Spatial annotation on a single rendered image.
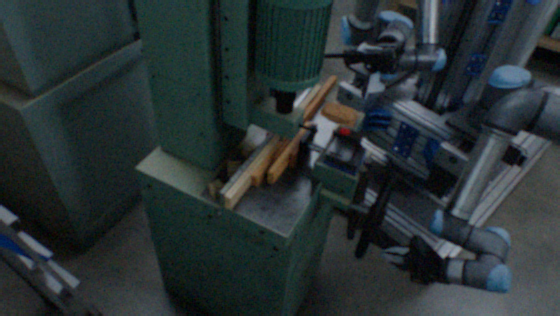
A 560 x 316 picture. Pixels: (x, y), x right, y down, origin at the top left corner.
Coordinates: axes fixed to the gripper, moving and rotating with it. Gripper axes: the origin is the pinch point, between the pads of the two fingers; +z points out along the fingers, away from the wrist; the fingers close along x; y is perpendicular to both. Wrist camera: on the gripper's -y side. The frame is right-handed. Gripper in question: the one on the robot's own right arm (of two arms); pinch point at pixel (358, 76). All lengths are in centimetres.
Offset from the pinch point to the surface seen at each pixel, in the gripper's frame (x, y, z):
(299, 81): -7.9, -7.7, 18.5
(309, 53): -14.7, -4.5, 17.1
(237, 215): 23, -23, 39
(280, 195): 24.1, -15.5, 27.4
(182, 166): 23, -53, 26
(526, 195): 136, 47, -118
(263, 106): 3.5, -23.7, 14.1
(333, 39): 85, -109, -216
